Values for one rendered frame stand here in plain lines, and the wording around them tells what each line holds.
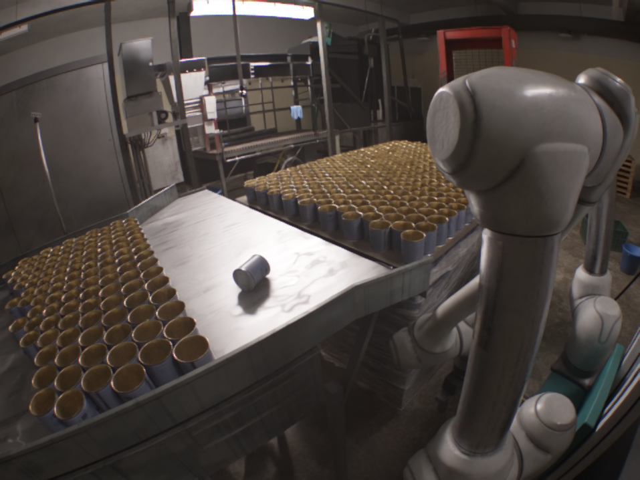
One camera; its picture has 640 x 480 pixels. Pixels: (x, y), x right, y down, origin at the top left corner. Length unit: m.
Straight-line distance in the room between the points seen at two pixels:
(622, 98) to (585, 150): 0.12
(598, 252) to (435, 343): 0.70
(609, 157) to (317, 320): 0.54
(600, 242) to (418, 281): 0.68
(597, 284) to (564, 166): 0.89
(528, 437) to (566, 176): 0.51
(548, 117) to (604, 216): 0.82
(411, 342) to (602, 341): 0.64
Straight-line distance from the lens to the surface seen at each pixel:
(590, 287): 1.18
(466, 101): 0.28
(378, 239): 0.90
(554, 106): 0.32
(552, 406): 0.70
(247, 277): 0.76
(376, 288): 0.65
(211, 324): 0.72
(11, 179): 3.23
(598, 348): 1.08
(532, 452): 0.69
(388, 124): 5.04
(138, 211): 1.62
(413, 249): 0.83
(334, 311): 0.60
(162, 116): 2.99
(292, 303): 0.72
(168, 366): 0.57
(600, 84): 0.44
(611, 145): 0.42
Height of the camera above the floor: 1.51
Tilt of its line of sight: 25 degrees down
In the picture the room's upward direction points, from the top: 6 degrees counter-clockwise
